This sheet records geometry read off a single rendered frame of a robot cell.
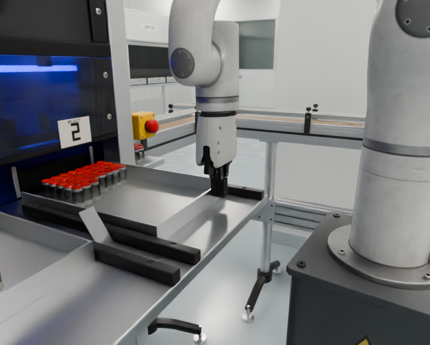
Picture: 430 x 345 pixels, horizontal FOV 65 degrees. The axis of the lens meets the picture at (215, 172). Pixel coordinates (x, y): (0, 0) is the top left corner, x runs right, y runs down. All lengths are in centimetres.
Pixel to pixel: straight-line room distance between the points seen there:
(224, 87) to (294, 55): 149
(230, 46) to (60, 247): 44
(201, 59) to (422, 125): 33
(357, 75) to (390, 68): 155
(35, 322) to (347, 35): 189
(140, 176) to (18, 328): 52
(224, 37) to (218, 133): 17
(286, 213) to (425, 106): 118
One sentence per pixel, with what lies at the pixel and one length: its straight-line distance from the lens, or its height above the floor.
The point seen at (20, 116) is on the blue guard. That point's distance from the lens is 75.
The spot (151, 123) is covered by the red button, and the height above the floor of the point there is 101.
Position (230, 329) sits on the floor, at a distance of 172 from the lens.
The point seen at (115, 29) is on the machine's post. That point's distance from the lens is 93.
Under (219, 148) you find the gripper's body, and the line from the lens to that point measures 64.
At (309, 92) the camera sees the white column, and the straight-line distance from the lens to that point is 208.
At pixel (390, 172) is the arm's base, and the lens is 54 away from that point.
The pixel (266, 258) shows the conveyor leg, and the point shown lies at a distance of 179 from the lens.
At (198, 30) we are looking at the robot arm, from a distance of 56.
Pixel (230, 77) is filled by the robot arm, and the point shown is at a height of 114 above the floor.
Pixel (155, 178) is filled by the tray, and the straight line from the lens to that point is 87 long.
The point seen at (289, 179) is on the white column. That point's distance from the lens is 221.
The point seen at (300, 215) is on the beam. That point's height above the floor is 51.
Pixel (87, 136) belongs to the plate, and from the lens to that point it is 85.
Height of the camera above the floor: 116
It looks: 18 degrees down
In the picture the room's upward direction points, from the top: straight up
